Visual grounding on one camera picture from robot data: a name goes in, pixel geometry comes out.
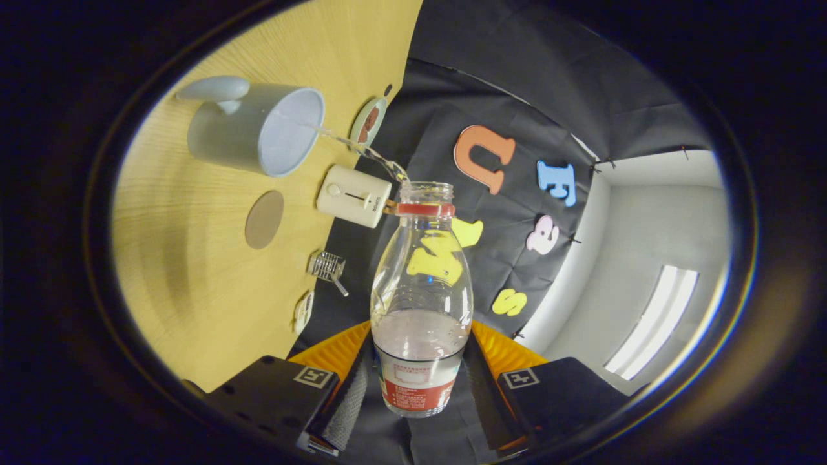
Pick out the small metal wire rack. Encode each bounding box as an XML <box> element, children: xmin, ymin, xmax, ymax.
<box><xmin>308</xmin><ymin>251</ymin><xmax>350</xmax><ymax>298</ymax></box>

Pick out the cream toaster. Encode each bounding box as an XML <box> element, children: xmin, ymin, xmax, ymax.
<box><xmin>316</xmin><ymin>165</ymin><xmax>393</xmax><ymax>229</ymax></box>

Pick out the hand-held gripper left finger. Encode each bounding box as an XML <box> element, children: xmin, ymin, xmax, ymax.
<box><xmin>205</xmin><ymin>321</ymin><xmax>375</xmax><ymax>456</ymax></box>

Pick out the clear plastic juice bottle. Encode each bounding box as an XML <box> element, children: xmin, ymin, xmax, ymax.
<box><xmin>370</xmin><ymin>181</ymin><xmax>474</xmax><ymax>419</ymax></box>

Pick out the small white remote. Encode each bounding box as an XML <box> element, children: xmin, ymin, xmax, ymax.
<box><xmin>292</xmin><ymin>291</ymin><xmax>315</xmax><ymax>335</ymax></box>

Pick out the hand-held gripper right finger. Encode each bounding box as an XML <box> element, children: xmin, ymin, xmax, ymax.
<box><xmin>463</xmin><ymin>321</ymin><xmax>650</xmax><ymax>453</ymax></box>

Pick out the round brown coaster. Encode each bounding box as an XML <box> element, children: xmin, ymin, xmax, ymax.
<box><xmin>244</xmin><ymin>190</ymin><xmax>285</xmax><ymax>250</ymax></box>

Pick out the wooden table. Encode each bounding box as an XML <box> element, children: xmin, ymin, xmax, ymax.
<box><xmin>111</xmin><ymin>0</ymin><xmax>424</xmax><ymax>393</ymax></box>

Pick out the ceiling light panel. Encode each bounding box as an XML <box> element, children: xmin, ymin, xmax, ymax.
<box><xmin>604</xmin><ymin>265</ymin><xmax>700</xmax><ymax>382</ymax></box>

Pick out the pale grey cup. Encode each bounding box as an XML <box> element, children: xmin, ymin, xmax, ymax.
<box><xmin>176</xmin><ymin>75</ymin><xmax>326</xmax><ymax>178</ymax></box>

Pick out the pale round plate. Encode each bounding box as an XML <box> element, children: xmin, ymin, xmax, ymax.
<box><xmin>350</xmin><ymin>97</ymin><xmax>388</xmax><ymax>152</ymax></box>

